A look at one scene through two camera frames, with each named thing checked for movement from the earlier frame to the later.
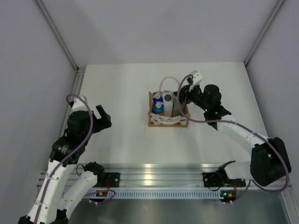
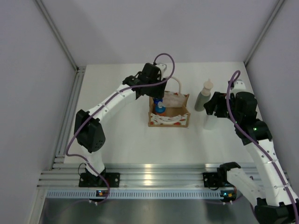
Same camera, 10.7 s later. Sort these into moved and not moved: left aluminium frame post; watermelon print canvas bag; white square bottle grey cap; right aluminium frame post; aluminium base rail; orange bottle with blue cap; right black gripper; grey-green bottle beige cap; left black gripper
Moved: white square bottle grey cap; right black gripper; grey-green bottle beige cap; left black gripper
Not moved: left aluminium frame post; aluminium base rail; watermelon print canvas bag; right aluminium frame post; orange bottle with blue cap
